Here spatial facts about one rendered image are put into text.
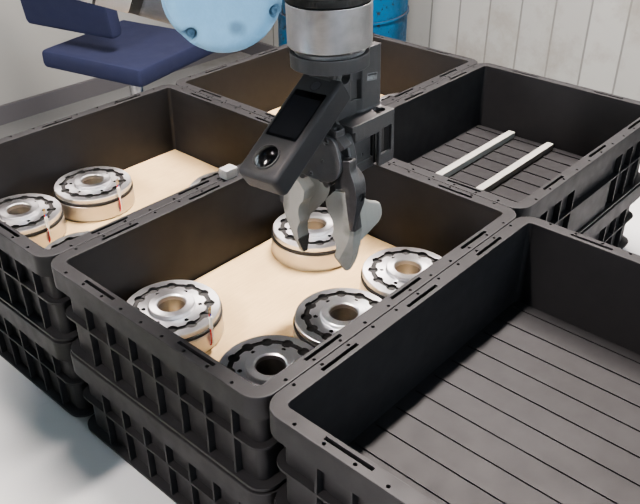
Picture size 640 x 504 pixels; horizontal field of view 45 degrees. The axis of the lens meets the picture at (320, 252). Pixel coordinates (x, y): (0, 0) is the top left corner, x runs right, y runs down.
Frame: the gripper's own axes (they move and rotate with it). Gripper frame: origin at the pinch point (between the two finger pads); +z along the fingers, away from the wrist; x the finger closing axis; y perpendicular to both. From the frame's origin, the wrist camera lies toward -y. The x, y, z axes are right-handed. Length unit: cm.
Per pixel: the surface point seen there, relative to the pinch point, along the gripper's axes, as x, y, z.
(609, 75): 63, 228, 57
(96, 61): 183, 90, 39
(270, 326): 4.5, -3.3, 9.5
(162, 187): 38.5, 9.1, 8.5
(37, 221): 37.9, -10.3, 5.4
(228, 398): -7.9, -19.7, 1.2
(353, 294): -1.1, 3.9, 6.7
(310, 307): 0.9, -0.8, 6.8
